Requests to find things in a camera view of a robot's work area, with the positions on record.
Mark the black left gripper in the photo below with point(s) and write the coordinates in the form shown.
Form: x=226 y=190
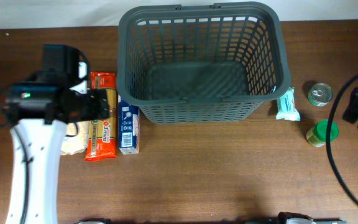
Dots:
x=99 y=104

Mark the blue cardboard food box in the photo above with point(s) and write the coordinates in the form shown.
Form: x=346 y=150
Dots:
x=128 y=127

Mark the grey plastic mesh basket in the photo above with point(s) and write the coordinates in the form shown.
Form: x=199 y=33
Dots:
x=185 y=64

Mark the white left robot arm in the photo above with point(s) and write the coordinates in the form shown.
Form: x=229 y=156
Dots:
x=37 y=149

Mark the green white tissue pack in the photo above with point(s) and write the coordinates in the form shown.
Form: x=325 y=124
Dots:
x=286 y=106

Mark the tin can with pull tab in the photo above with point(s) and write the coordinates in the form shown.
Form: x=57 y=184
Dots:
x=320 y=94

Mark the clear bag of rice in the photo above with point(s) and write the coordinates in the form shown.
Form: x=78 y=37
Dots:
x=78 y=140

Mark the green lid glass jar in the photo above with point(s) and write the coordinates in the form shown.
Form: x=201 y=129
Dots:
x=316 y=136

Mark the orange spaghetti packet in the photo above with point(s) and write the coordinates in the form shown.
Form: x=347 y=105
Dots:
x=102 y=133

